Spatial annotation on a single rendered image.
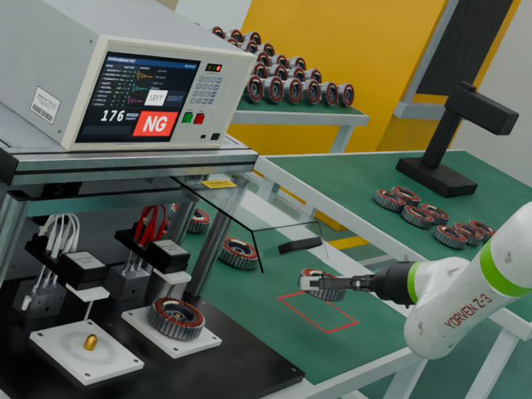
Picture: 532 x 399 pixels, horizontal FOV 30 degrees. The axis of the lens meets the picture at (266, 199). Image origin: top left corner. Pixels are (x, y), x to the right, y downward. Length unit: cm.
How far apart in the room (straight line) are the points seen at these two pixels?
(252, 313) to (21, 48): 85
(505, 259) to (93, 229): 86
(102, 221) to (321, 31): 359
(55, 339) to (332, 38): 390
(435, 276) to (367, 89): 340
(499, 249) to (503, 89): 540
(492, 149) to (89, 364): 551
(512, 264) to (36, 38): 89
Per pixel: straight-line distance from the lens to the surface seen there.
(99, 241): 212
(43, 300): 187
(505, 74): 705
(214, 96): 194
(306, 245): 190
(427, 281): 206
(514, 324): 309
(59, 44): 173
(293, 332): 228
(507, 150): 703
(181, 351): 194
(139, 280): 206
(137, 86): 175
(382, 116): 534
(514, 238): 164
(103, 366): 179
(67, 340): 183
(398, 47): 531
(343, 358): 227
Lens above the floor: 168
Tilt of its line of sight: 18 degrees down
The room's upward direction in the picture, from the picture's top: 23 degrees clockwise
